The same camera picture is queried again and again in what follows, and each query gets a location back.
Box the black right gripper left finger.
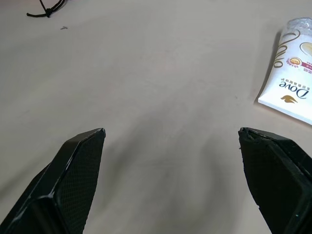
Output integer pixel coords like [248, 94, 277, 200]
[0, 127, 106, 234]

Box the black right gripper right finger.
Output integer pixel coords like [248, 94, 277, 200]
[238, 126, 312, 234]

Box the black string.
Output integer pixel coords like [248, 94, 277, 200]
[26, 0, 68, 18]

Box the white Dove cream tube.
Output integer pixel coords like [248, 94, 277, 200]
[257, 17, 312, 126]

